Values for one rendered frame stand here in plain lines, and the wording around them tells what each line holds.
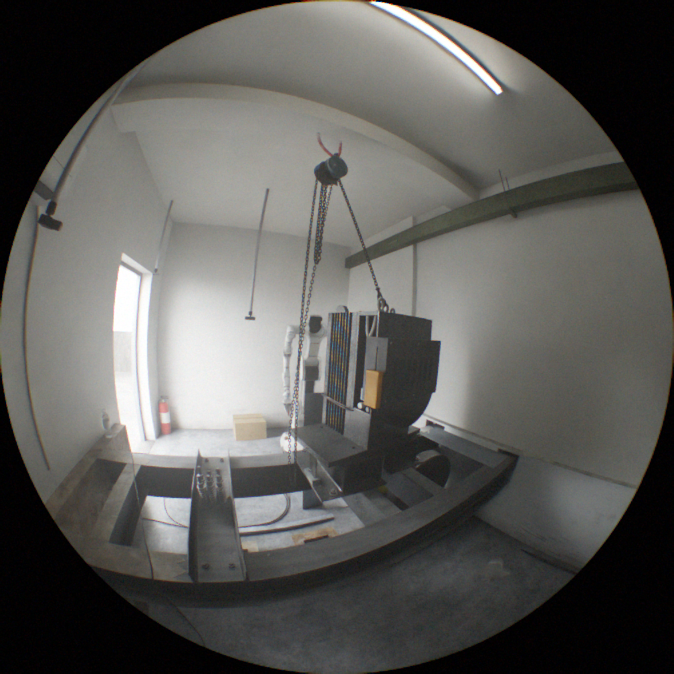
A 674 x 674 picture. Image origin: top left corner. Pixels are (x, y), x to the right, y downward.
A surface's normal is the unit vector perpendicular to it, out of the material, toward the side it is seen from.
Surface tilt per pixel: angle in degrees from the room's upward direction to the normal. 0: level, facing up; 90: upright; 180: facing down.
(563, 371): 90
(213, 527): 0
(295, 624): 0
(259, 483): 90
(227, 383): 90
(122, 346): 90
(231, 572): 0
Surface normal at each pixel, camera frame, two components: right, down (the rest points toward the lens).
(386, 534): 0.07, -1.00
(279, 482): 0.44, 0.05
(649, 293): -0.90, -0.04
